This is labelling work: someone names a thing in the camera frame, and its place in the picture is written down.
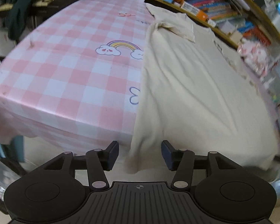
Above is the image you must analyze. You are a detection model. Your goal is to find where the flat white orange box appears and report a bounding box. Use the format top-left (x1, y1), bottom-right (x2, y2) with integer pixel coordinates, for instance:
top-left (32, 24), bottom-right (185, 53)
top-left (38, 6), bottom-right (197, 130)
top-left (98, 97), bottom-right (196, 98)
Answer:
top-left (181, 1), bottom-right (208, 21)

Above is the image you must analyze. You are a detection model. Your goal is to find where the beige t-shirt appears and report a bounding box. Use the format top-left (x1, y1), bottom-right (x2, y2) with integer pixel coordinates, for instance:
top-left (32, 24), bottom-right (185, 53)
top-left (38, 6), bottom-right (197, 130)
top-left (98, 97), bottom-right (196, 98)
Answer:
top-left (125, 4), bottom-right (278, 173)

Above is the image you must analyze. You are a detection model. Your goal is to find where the pink checkered table mat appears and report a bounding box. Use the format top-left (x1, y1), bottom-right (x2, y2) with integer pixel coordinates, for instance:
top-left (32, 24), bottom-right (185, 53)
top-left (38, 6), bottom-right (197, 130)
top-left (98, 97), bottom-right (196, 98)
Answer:
top-left (0, 0), bottom-right (154, 154)

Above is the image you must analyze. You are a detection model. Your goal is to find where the pink white plush bunny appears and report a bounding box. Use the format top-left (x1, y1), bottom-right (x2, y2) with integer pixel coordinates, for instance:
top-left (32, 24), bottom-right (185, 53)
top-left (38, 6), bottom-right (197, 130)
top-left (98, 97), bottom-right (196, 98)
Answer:
top-left (237, 41), bottom-right (270, 77)

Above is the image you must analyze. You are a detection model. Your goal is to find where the row of colourful books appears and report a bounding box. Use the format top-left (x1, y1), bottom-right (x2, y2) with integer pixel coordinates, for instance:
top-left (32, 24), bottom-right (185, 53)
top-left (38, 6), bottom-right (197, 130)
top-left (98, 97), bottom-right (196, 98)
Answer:
top-left (149, 0), bottom-right (271, 45)

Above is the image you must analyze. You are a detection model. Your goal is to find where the wooden white bookshelf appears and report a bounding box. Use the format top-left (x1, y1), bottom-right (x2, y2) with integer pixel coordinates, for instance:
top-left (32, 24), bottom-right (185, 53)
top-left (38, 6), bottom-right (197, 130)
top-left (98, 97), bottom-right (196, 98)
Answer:
top-left (146, 0), bottom-right (280, 47)

